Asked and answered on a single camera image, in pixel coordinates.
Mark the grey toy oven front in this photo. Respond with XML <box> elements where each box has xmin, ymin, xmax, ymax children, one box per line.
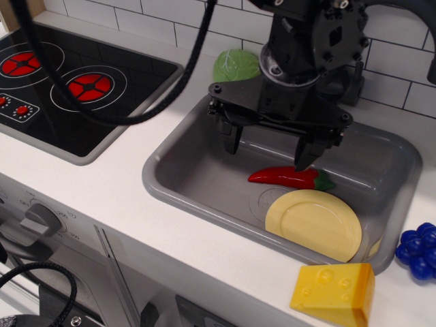
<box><xmin>1</xmin><ymin>176</ymin><xmax>232</xmax><ymax>326</ymax></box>

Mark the red toy chili pepper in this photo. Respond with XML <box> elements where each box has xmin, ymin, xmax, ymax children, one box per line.
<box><xmin>248</xmin><ymin>166</ymin><xmax>335</xmax><ymax>191</ymax></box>

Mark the black toy stove top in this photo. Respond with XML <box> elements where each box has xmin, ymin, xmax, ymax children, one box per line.
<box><xmin>1</xmin><ymin>25</ymin><xmax>183</xmax><ymax>166</ymax></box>

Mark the blue toy blueberries bunch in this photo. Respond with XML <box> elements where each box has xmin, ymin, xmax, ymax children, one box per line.
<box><xmin>395</xmin><ymin>222</ymin><xmax>435</xmax><ymax>281</ymax></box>

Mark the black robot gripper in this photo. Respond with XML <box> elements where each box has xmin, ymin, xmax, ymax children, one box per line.
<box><xmin>208</xmin><ymin>76</ymin><xmax>352</xmax><ymax>172</ymax></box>

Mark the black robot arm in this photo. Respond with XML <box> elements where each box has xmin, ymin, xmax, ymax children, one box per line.
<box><xmin>208</xmin><ymin>1</ymin><xmax>368</xmax><ymax>171</ymax></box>

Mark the yellow toy cheese wedge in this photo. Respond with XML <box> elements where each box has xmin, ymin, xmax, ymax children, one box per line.
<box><xmin>290</xmin><ymin>263</ymin><xmax>375</xmax><ymax>326</ymax></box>

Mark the yellow plastic plate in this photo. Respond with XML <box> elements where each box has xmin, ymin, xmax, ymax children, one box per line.
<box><xmin>258</xmin><ymin>188</ymin><xmax>382</xmax><ymax>262</ymax></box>

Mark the grey toy sink basin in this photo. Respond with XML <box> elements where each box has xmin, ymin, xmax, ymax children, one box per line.
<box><xmin>142</xmin><ymin>96</ymin><xmax>422</xmax><ymax>273</ymax></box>

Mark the grey oven knob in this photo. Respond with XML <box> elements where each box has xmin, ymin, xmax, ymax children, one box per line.
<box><xmin>20</xmin><ymin>203</ymin><xmax>62</xmax><ymax>237</ymax></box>

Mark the black braided cable lower left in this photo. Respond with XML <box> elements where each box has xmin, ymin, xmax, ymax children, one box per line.
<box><xmin>0</xmin><ymin>262</ymin><xmax>78</xmax><ymax>327</ymax></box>

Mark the black braided cable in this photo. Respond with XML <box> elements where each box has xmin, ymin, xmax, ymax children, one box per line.
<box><xmin>0</xmin><ymin>262</ymin><xmax>78</xmax><ymax>327</ymax></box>
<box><xmin>8</xmin><ymin>0</ymin><xmax>218</xmax><ymax>126</ymax></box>

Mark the green toy cabbage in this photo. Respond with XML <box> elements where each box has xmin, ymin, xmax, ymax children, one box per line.
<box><xmin>212</xmin><ymin>49</ymin><xmax>260</xmax><ymax>82</ymax></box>

